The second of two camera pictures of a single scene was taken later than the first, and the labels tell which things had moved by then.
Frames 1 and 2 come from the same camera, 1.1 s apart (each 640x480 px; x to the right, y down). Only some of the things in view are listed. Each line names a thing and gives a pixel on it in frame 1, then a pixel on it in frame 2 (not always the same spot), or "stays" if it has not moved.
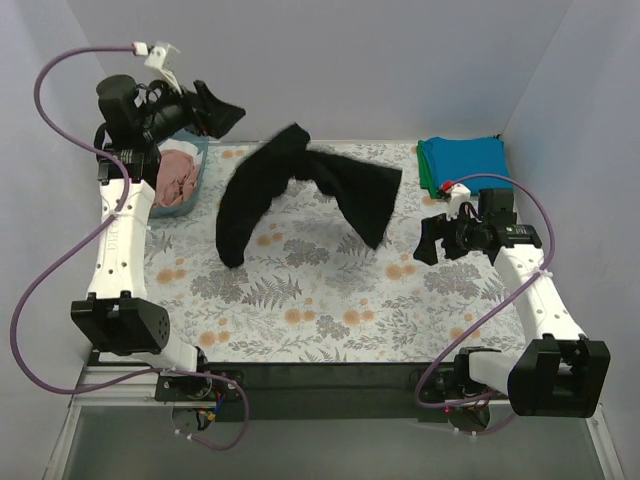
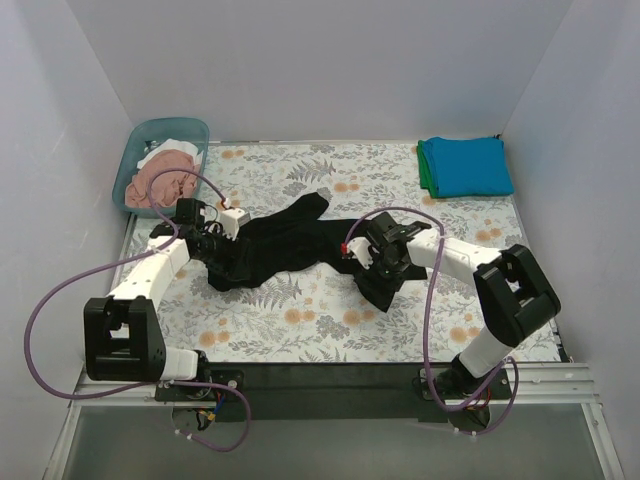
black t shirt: x=363 y=192 to x=293 y=242
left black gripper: x=201 y=107 to x=220 y=253
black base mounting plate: x=333 y=392 stays
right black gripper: x=446 y=236 to x=377 y=257
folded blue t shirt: x=453 y=158 stays
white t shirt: x=171 y=144 stays
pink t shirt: x=177 y=179 stays
